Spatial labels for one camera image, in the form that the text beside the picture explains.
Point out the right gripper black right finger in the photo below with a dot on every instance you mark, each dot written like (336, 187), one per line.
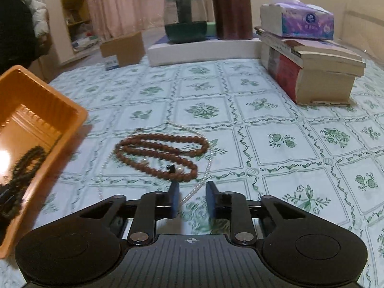
(300, 248)

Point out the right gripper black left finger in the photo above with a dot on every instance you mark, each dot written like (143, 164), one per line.
(87, 245)

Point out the orange plastic tray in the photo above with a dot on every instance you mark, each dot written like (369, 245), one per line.
(33, 113)

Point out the green floral tablecloth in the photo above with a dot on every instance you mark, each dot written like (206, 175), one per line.
(327, 160)

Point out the thick red cover book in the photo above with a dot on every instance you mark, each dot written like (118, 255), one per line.
(320, 78)

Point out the thin book on top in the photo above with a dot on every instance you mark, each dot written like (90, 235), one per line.
(296, 48)

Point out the brown cardboard box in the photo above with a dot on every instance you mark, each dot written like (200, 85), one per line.
(122, 51)

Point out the black hanging jacket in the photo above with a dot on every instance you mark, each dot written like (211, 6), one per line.
(19, 46)

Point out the wooden bookshelf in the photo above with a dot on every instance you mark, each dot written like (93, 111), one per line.
(79, 24)

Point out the white flat box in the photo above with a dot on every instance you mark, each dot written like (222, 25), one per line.
(207, 50)

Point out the blue flat box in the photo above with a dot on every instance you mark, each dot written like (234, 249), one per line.
(162, 40)

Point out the purple tissue pack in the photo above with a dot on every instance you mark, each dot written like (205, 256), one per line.
(295, 19)

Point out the white puffer jacket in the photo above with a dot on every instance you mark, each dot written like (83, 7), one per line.
(40, 19)

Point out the dark red cylindrical canister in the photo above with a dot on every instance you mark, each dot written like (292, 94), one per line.
(233, 19)

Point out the glass green humidifier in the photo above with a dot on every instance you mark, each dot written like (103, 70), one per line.
(185, 21)

